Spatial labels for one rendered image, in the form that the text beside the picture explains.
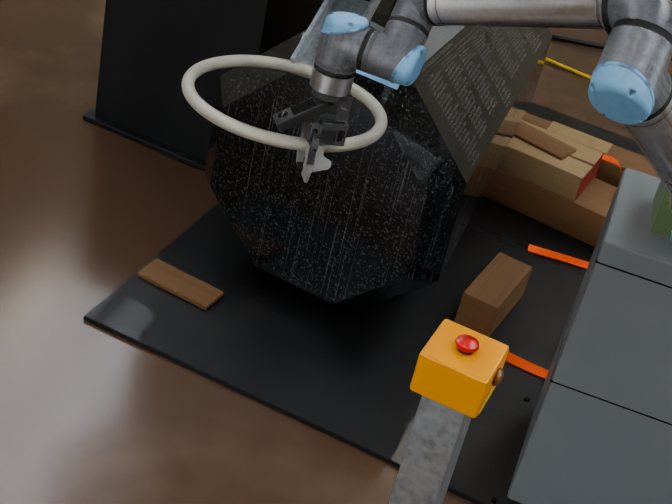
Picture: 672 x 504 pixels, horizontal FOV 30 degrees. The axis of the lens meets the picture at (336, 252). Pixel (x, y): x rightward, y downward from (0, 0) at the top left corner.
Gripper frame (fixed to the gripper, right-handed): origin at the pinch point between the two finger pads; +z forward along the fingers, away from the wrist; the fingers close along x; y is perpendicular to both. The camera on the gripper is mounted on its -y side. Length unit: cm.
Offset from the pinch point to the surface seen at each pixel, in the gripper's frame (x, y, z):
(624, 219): -9, 78, 1
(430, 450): -87, 4, 5
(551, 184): 118, 133, 59
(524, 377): 34, 96, 81
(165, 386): 33, -12, 88
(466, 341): -86, 5, -17
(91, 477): 0, -35, 91
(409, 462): -85, 2, 9
